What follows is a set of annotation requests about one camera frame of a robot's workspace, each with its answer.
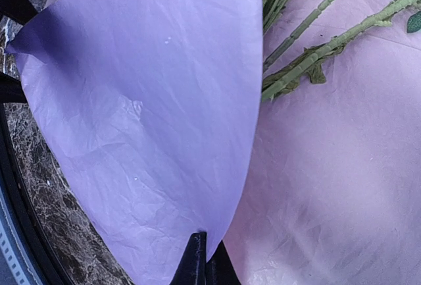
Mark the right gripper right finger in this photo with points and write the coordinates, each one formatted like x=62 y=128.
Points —
x=219 y=269

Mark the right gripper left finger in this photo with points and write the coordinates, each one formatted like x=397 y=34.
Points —
x=191 y=269

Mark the pink purple wrapping paper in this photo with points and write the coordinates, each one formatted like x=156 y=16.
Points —
x=152 y=110

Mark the pale yellow flower stem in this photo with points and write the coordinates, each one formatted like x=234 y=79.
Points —
x=310 y=62

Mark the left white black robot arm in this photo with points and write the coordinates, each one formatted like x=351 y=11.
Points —
x=20 y=11

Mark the white slotted cable duct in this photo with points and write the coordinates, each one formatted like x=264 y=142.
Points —
x=10 y=251

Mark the black front rail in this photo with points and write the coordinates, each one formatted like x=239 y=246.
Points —
x=35 y=241

